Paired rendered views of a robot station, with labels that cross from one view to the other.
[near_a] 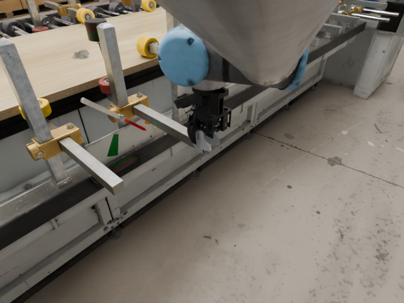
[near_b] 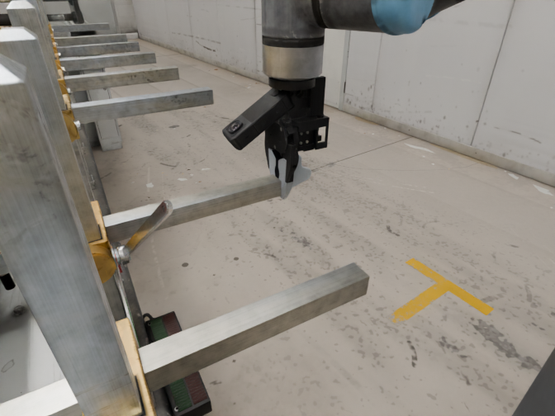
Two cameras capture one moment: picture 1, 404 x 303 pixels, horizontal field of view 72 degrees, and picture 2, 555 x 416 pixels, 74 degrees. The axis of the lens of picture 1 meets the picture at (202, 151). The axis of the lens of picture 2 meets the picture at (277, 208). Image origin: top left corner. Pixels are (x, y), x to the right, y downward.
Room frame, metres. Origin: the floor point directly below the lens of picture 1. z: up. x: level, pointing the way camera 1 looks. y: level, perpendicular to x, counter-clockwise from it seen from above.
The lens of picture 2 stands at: (0.44, 0.54, 1.15)
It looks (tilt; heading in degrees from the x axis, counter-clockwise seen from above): 32 degrees down; 289
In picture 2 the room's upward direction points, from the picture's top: straight up
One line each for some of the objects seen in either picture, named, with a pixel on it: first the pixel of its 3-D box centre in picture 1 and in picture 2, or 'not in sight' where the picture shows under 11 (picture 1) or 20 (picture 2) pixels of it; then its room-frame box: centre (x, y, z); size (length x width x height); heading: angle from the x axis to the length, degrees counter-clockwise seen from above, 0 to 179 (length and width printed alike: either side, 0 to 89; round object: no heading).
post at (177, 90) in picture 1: (177, 76); (69, 155); (0.98, 0.09, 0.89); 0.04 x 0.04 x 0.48; 48
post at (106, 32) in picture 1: (121, 103); (84, 234); (0.80, 0.26, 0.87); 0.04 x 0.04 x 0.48; 48
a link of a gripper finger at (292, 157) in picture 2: (195, 128); (287, 156); (0.60, 0.02, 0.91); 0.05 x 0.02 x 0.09; 138
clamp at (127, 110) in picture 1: (127, 107); (86, 242); (0.82, 0.25, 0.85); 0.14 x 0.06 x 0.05; 138
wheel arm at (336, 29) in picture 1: (291, 21); (61, 51); (1.54, -0.47, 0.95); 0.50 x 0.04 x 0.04; 48
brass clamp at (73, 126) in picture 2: not in sight; (58, 119); (1.00, 0.08, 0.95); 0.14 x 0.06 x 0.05; 138
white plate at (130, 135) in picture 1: (124, 140); (129, 309); (0.76, 0.26, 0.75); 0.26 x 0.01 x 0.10; 138
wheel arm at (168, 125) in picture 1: (149, 115); (150, 219); (0.77, 0.17, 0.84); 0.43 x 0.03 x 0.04; 48
